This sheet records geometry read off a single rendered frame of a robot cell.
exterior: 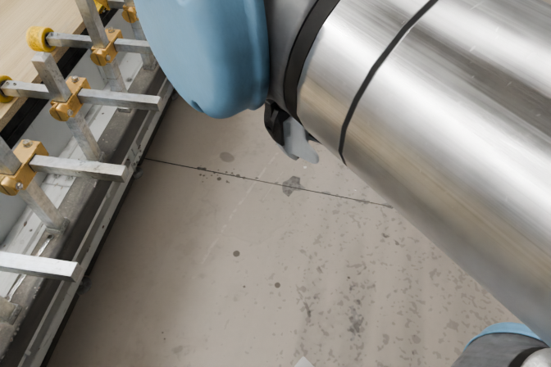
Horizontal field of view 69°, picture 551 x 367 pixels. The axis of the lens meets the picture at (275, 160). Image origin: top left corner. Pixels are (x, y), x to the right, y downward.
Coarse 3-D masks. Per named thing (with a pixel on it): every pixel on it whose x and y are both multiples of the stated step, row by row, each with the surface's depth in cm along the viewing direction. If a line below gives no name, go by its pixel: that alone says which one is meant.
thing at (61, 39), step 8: (56, 32) 131; (48, 40) 129; (56, 40) 129; (64, 40) 129; (72, 40) 128; (80, 40) 128; (88, 40) 128; (120, 40) 128; (128, 40) 128; (136, 40) 128; (120, 48) 128; (128, 48) 127; (136, 48) 127; (144, 48) 126
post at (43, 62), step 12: (36, 60) 98; (48, 60) 99; (48, 72) 100; (60, 72) 104; (48, 84) 103; (60, 84) 104; (60, 96) 106; (72, 120) 113; (84, 120) 117; (72, 132) 117; (84, 132) 118; (84, 144) 121; (96, 144) 125; (96, 156) 126
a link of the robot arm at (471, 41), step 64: (192, 0) 12; (256, 0) 12; (320, 0) 12; (384, 0) 11; (448, 0) 10; (512, 0) 10; (192, 64) 14; (256, 64) 13; (320, 64) 12; (384, 64) 11; (448, 64) 10; (512, 64) 9; (320, 128) 13; (384, 128) 11; (448, 128) 10; (512, 128) 9; (384, 192) 12; (448, 192) 10; (512, 192) 9; (512, 256) 9
